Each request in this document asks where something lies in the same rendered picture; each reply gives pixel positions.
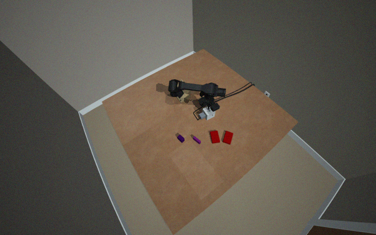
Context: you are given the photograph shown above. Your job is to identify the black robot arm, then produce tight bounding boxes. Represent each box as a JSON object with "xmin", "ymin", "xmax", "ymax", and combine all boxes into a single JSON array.
[{"xmin": 168, "ymin": 79, "xmax": 226, "ymax": 107}]

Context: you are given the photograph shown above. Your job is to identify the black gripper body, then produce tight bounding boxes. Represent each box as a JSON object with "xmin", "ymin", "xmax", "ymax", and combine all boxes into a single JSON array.
[{"xmin": 199, "ymin": 92, "xmax": 220, "ymax": 112}]

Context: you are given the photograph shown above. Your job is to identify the white power cube with black cable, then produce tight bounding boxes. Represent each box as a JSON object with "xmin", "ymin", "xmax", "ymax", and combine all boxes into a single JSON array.
[{"xmin": 202, "ymin": 84, "xmax": 254, "ymax": 120}]

